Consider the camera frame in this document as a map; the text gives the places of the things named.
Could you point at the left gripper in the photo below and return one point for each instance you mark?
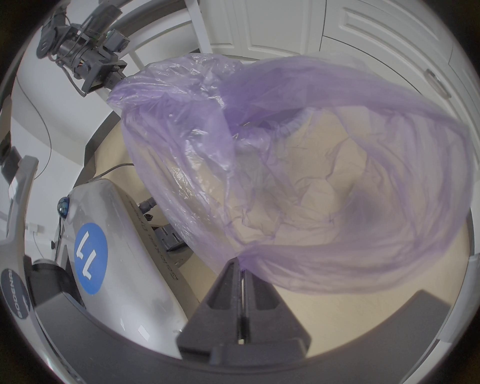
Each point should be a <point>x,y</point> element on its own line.
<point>99,69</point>

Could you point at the white chair grey cushions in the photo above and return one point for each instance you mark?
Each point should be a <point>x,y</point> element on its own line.
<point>197,22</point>

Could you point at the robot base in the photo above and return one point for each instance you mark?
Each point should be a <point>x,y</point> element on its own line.
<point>112,232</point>

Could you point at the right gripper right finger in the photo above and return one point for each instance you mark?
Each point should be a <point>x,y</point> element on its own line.
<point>270,318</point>

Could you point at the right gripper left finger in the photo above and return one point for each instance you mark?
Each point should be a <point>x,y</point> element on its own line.
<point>217,318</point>

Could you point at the white wardrobe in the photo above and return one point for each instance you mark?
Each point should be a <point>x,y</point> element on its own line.
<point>375,30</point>

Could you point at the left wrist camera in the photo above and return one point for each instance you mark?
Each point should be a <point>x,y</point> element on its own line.
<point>118,40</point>

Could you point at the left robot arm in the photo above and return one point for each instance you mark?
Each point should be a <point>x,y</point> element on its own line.
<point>60,41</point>

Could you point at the purple plastic bag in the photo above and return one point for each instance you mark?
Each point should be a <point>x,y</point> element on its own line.
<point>300,187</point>

